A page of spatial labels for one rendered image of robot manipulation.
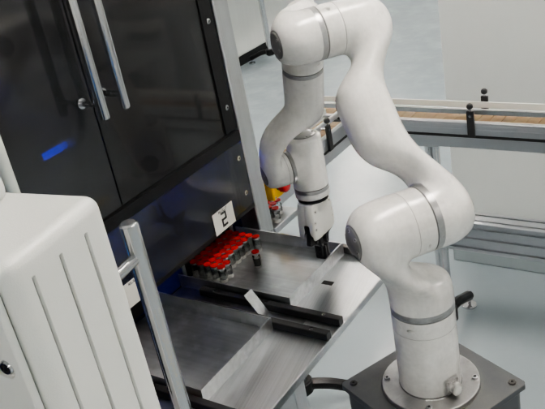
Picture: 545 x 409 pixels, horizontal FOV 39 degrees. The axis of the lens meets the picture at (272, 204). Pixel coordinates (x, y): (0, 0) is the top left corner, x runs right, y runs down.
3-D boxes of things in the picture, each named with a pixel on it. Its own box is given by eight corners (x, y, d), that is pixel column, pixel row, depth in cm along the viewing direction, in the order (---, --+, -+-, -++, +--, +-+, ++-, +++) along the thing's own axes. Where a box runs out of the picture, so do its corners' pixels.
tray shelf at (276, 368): (75, 386, 172) (72, 379, 171) (249, 234, 222) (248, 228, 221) (248, 446, 146) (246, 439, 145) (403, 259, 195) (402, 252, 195)
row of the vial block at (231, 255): (212, 281, 198) (208, 266, 196) (251, 247, 211) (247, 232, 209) (218, 282, 197) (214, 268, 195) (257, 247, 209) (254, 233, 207)
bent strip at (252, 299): (248, 316, 181) (243, 295, 179) (255, 309, 183) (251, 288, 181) (298, 328, 173) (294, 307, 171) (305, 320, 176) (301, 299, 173)
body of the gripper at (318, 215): (309, 181, 193) (316, 221, 197) (288, 200, 185) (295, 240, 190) (336, 184, 188) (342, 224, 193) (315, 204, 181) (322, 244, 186)
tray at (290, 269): (181, 286, 199) (178, 274, 198) (238, 237, 218) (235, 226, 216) (292, 310, 180) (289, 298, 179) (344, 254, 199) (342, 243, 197)
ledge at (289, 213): (237, 228, 227) (235, 222, 226) (260, 208, 236) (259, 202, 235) (276, 234, 219) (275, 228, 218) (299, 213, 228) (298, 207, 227)
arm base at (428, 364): (501, 382, 149) (496, 303, 141) (429, 432, 141) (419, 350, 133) (432, 341, 164) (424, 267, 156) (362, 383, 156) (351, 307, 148)
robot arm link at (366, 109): (390, 269, 140) (467, 240, 144) (413, 256, 129) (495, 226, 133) (292, 27, 150) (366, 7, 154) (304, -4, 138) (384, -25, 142)
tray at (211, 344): (87, 366, 175) (83, 353, 174) (160, 303, 193) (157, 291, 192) (204, 403, 156) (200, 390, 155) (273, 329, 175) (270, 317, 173)
